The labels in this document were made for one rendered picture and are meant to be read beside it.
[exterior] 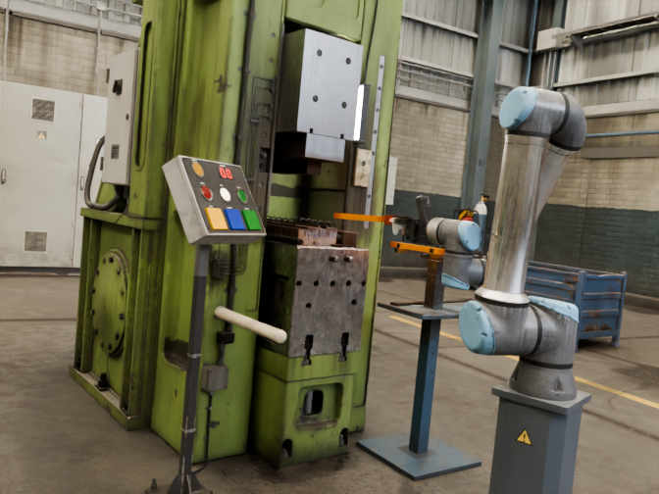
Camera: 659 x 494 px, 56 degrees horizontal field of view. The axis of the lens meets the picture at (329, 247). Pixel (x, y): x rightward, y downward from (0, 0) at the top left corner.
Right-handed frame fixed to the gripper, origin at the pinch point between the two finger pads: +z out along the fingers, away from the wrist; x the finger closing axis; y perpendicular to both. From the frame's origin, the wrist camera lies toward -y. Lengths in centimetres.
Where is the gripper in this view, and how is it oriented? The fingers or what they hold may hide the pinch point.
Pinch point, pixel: (394, 219)
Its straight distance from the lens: 224.7
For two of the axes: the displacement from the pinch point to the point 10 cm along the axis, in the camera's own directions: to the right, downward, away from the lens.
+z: -6.1, -1.3, 7.8
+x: 7.8, 0.4, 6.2
